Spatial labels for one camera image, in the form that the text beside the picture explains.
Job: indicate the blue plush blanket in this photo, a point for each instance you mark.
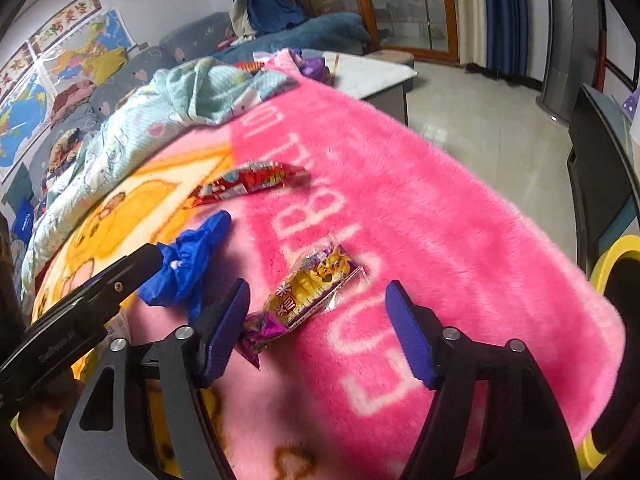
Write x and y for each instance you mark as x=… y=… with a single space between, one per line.
x=320 y=30

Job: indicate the red snack wrapper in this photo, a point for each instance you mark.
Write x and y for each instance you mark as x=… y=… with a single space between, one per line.
x=245 y=180

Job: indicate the world map wall poster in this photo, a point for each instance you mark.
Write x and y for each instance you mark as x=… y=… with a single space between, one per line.
x=30 y=110

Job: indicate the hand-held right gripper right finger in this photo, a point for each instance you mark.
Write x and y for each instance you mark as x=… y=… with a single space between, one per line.
x=410 y=330

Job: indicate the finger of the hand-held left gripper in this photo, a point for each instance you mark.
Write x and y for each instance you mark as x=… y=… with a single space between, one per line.
x=130 y=272

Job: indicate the purple bag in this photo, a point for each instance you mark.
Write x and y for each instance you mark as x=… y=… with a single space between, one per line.
x=315 y=67

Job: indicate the purple yellow snack wrapper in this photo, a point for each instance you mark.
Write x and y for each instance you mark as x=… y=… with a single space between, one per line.
x=305 y=295

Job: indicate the blue tote bag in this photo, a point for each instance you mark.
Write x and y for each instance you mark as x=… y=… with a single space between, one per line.
x=24 y=220

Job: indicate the white top coffee table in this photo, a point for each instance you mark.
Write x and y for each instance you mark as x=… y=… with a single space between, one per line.
x=370 y=72

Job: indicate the light green printed blanket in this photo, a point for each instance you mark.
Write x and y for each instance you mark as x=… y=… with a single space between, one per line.
x=200 y=90

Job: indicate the glass top cabinet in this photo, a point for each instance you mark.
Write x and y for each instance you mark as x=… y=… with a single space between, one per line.
x=595 y=185

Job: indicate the blue plastic cover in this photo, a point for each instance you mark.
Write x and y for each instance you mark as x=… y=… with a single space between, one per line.
x=185 y=260

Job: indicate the wooden glass door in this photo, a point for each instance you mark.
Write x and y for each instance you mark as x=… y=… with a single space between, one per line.
x=400 y=5

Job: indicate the mustard yellow cloth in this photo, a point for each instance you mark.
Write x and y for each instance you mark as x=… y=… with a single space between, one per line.
x=110 y=65

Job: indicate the person's left hand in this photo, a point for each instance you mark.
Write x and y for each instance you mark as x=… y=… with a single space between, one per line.
x=45 y=420

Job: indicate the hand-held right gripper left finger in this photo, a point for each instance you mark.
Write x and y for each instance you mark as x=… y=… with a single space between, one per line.
x=227 y=330

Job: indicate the grey heart pattern sofa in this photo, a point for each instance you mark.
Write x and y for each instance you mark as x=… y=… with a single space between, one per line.
x=195 y=35

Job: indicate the pink printed blanket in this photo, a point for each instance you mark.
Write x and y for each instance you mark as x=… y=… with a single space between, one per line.
x=425 y=210

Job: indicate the grey tower air conditioner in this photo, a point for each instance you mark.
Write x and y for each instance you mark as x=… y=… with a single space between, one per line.
x=570 y=60

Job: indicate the round stool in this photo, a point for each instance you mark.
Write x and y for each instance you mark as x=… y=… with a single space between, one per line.
x=395 y=56

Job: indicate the patterned cushion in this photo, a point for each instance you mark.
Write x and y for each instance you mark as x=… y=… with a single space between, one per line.
x=65 y=152

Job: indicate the yellow trash bin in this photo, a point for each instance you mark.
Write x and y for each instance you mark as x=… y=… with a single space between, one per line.
x=615 y=255

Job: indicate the cross-stitch wall banner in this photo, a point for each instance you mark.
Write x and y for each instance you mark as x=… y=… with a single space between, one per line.
x=65 y=20

